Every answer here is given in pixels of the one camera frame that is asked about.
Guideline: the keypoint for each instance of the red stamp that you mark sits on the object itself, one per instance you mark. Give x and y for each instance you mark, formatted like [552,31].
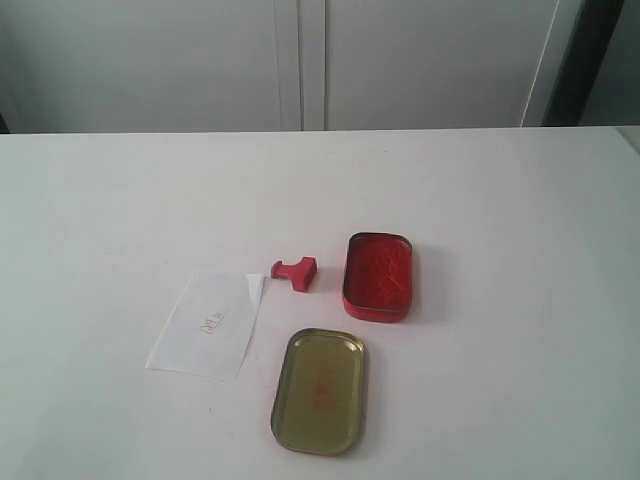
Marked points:
[300,274]

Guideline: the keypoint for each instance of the red ink pad tin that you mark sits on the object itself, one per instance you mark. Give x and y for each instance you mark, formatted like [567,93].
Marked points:
[377,283]

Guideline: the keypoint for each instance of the white paper sheet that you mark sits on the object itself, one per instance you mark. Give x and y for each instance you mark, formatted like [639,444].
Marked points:
[208,331]

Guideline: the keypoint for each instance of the gold tin lid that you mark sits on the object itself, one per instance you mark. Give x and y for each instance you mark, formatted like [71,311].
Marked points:
[321,394]

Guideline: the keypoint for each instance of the dark vertical post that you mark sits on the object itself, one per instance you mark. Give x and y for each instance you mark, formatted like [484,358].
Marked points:
[595,24]

